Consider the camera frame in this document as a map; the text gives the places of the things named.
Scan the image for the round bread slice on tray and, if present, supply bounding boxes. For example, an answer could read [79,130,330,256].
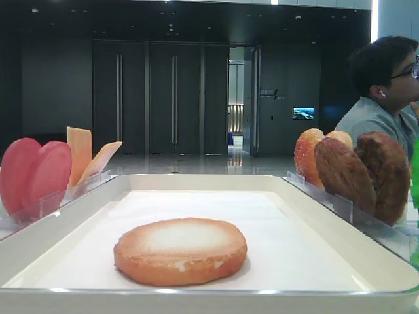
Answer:
[113,218,247,287]

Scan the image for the leaning orange cheese slice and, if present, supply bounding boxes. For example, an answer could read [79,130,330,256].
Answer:
[77,141,123,184]

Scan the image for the upright orange cheese slice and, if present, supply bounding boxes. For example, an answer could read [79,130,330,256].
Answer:
[67,126,92,188]

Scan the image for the front brown meat patty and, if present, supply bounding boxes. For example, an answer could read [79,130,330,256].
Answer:
[314,137,376,215]

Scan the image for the brown meat patty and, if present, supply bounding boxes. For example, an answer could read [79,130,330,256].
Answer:
[314,137,376,215]
[355,131,410,226]

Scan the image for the inner red tomato slice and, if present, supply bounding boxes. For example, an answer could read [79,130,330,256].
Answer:
[21,141,72,208]

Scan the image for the red tomato slice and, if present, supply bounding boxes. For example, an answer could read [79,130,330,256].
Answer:
[21,141,72,208]
[1,137,41,215]

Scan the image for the rear brown meat patty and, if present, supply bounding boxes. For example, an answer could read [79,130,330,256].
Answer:
[355,131,410,226]

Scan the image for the outer red tomato slice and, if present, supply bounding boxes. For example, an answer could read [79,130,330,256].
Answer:
[1,137,41,215]

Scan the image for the green lettuce leaf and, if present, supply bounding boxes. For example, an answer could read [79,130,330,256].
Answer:
[411,139,419,209]

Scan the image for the dark double doors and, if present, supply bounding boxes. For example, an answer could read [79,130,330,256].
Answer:
[92,41,229,154]

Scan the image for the sugared bun slice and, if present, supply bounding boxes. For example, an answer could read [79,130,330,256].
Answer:
[294,128,325,189]

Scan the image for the open dark door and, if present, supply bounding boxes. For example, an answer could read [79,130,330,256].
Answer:
[250,44,260,157]

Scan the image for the pale bun slice behind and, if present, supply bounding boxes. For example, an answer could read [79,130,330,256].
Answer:
[326,131,353,148]

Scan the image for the white rectangular tray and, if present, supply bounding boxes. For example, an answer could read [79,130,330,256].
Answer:
[1,175,418,313]

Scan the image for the seated person with glasses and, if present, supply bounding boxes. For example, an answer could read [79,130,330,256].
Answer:
[335,36,418,159]

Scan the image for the left clear acrylic rack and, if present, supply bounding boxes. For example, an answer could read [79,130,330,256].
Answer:
[1,170,116,240]

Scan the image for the clear acrylic rack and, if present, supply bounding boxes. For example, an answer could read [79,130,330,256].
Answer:
[1,170,116,240]
[284,171,418,268]

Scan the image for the right clear acrylic rack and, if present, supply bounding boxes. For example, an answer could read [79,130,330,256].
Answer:
[284,171,418,268]

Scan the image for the small wall display screen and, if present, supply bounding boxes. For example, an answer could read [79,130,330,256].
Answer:
[293,107,314,120]

